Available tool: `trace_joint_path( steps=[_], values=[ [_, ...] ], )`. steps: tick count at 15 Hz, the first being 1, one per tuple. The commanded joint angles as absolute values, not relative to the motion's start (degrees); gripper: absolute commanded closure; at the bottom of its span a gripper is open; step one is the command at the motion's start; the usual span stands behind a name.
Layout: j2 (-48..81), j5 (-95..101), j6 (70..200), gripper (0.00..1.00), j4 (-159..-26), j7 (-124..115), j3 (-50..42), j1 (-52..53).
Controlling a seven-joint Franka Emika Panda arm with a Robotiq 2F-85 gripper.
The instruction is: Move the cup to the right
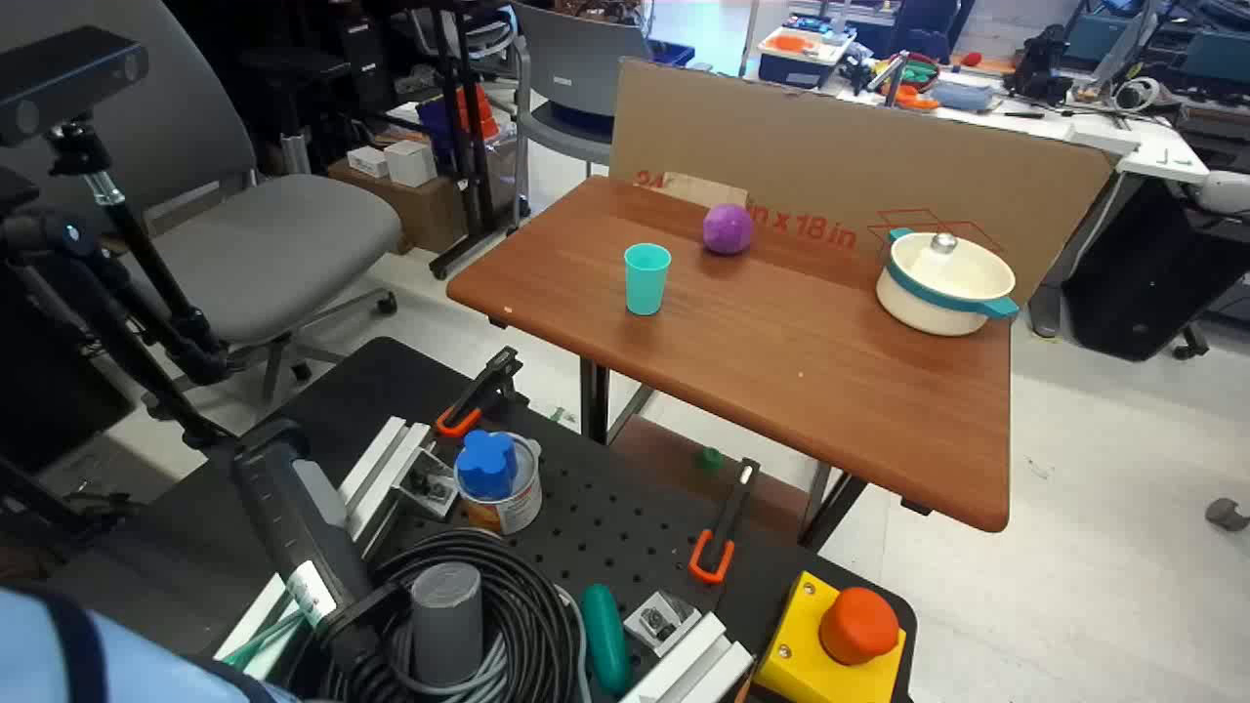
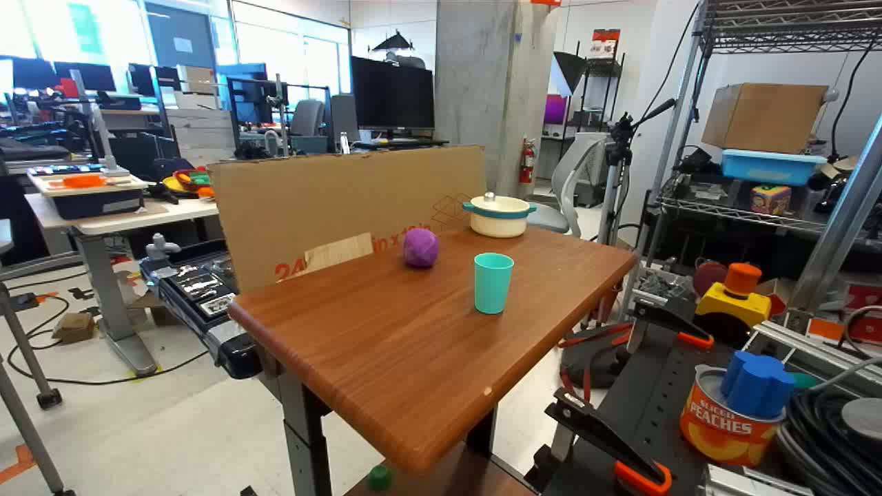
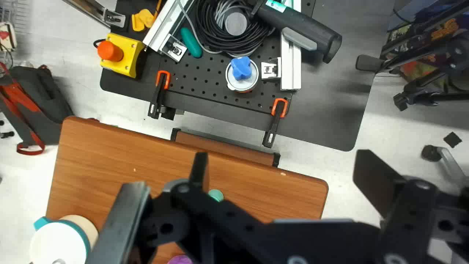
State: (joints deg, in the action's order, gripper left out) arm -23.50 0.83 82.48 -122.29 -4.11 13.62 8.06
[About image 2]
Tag teal plastic cup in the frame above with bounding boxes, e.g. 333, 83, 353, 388
470, 251, 519, 318

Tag purple ball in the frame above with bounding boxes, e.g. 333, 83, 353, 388
399, 225, 443, 272

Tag white pot with teal rim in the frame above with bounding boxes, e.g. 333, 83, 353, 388
461, 189, 537, 242

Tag red fire extinguisher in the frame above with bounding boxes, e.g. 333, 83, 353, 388
514, 136, 537, 189

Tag large cardboard board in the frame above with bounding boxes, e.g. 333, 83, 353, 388
209, 143, 490, 298

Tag grey office chair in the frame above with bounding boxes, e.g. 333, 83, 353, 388
527, 130, 615, 236

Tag large black monitor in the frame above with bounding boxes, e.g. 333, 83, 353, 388
350, 56, 439, 141

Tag purple storage item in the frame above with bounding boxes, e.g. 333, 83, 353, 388
542, 90, 572, 126

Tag small green ball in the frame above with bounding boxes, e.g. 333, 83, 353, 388
363, 464, 397, 494

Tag black side cart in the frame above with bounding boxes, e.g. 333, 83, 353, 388
539, 313, 739, 496

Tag yellow orange toy pile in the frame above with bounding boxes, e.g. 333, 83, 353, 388
160, 166, 218, 205

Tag grey plastic figure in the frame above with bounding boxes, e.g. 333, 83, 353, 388
144, 232, 181, 271

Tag yellow toy block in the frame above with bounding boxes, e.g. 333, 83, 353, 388
694, 280, 774, 327

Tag white desk grey legs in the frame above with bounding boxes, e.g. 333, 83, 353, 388
25, 167, 222, 378

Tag small colourful cube box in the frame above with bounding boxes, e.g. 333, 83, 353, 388
749, 183, 794, 217

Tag orange peaches can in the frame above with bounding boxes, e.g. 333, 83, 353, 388
677, 363, 787, 469

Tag blue plastic bin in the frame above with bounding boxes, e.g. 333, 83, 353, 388
718, 147, 827, 189

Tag blue plastic knob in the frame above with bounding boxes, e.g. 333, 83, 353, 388
718, 351, 798, 421

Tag brown cardboard box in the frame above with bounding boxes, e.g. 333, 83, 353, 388
699, 83, 830, 158

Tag black tray box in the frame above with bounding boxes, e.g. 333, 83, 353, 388
25, 163, 148, 221

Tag orange plate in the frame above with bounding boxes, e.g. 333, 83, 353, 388
58, 170, 111, 192

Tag small cardboard box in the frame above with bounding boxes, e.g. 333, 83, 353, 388
49, 311, 100, 345

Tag grey stand legs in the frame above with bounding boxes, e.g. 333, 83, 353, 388
0, 280, 76, 496

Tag black camera tripod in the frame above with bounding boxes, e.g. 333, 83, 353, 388
599, 96, 681, 247

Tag black frame machine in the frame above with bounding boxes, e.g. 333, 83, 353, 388
225, 74, 337, 161

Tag black table leg frame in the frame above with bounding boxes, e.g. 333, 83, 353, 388
262, 362, 337, 496

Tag black clamp orange handle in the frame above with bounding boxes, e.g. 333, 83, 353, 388
630, 298, 716, 353
545, 388, 674, 496

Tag black rail with tools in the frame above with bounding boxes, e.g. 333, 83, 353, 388
146, 251, 264, 380

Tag white aluminium rail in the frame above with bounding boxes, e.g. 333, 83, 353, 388
740, 318, 882, 380

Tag aluminium extrusion post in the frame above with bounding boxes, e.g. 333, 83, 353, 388
787, 119, 882, 313

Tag metal wire shelf rack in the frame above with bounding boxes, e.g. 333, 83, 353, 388
640, 0, 882, 278

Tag coil of black cables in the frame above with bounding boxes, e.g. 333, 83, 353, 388
774, 388, 882, 496

